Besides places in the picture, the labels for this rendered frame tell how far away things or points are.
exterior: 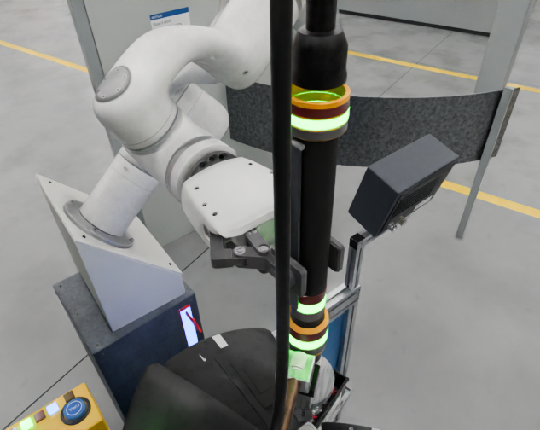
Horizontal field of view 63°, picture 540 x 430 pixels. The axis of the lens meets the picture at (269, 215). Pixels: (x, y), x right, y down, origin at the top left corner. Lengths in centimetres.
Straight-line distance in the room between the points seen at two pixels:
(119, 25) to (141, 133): 172
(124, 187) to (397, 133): 159
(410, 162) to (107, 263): 80
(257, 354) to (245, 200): 46
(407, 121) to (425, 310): 98
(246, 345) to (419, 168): 65
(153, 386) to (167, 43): 38
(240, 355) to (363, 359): 146
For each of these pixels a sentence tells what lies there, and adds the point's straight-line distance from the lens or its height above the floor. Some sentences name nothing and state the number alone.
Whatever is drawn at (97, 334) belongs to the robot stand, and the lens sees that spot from 126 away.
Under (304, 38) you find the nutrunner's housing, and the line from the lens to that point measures 28.
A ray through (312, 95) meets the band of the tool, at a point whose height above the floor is 175.
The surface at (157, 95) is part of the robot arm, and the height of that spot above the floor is 169.
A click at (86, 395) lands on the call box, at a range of 100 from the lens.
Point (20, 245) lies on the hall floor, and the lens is 320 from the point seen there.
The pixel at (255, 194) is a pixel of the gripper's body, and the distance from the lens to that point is 43.
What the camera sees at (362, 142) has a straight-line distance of 236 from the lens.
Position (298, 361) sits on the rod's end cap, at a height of 150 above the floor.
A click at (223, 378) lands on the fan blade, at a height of 120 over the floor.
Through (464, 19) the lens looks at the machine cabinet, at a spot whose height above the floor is 17.
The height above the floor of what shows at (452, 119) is 83.
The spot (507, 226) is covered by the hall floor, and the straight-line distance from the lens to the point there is 317.
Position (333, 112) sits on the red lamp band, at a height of 175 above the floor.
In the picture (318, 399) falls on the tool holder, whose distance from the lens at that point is 54.
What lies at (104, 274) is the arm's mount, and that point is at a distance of 111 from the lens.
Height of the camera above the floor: 188
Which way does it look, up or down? 40 degrees down
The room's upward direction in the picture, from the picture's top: 2 degrees counter-clockwise
